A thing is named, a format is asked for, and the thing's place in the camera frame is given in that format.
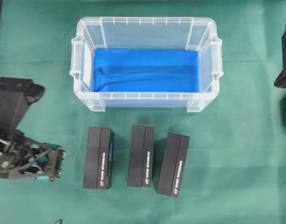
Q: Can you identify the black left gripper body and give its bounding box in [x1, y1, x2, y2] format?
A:
[0, 130, 67, 182]

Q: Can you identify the black RealSense box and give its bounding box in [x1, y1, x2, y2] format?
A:
[83, 127, 115, 190]
[156, 133, 190, 198]
[127, 125, 155, 189]

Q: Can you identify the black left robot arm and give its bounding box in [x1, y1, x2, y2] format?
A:
[0, 77, 66, 182]

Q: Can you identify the blue cloth behind case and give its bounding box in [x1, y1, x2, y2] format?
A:
[92, 49, 199, 93]

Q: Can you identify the clear acrylic shelf case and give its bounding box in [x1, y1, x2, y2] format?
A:
[70, 17, 223, 112]

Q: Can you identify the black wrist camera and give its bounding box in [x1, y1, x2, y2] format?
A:
[25, 84, 45, 104]

